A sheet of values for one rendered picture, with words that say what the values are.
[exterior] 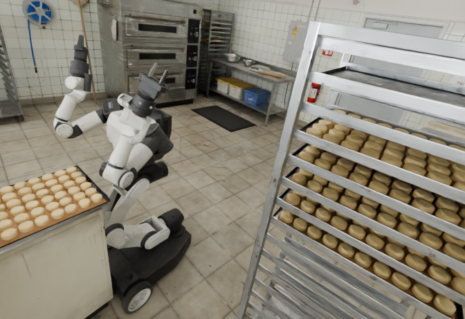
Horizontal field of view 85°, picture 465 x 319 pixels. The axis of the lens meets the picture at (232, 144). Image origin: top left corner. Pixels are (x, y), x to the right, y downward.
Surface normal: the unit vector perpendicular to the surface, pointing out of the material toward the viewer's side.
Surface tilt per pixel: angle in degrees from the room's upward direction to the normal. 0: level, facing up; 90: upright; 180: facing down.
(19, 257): 90
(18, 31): 90
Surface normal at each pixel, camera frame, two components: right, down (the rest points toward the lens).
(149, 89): -0.15, 0.32
